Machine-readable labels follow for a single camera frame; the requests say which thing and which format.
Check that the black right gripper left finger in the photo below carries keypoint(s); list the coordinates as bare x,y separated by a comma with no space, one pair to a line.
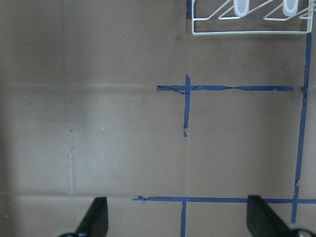
95,222

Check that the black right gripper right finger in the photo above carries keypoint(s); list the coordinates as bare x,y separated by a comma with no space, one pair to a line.
262,221

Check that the white wire cup rack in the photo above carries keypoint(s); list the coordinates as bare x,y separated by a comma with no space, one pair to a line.
251,17

